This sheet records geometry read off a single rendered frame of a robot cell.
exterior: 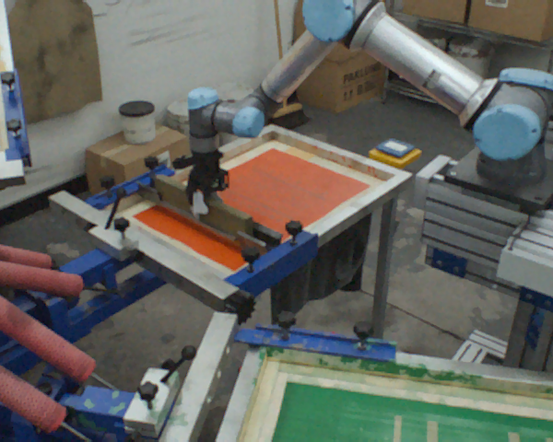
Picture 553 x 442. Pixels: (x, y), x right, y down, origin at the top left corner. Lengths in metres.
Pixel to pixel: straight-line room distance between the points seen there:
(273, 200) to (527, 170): 0.79
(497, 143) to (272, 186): 0.91
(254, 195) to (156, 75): 2.36
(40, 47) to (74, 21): 0.24
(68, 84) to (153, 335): 1.52
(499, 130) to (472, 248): 0.39
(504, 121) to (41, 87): 2.82
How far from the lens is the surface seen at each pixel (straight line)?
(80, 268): 1.64
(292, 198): 2.03
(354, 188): 2.10
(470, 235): 1.66
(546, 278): 1.49
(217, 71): 4.66
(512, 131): 1.36
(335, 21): 1.40
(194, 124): 1.70
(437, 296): 3.27
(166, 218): 1.95
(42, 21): 3.75
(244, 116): 1.63
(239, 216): 1.74
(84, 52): 3.91
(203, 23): 4.50
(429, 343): 3.01
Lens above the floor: 1.95
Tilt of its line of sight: 32 degrees down
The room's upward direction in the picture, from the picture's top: straight up
